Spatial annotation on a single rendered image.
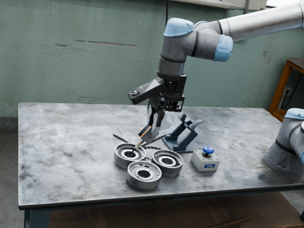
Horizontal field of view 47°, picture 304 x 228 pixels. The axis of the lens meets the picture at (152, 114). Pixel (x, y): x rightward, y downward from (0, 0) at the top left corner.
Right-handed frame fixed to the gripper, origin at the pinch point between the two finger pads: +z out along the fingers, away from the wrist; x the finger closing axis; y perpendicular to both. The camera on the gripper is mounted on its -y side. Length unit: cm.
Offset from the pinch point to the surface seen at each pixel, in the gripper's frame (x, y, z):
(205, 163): -6.2, 19.6, 9.7
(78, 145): 13.5, -19.2, 13.3
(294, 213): -9, 71, 38
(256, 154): 1, 49, 13
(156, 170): -6.9, 1.4, 10.3
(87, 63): 158, 18, 36
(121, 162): -0.9, -8.2, 10.7
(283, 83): 136, 191, 38
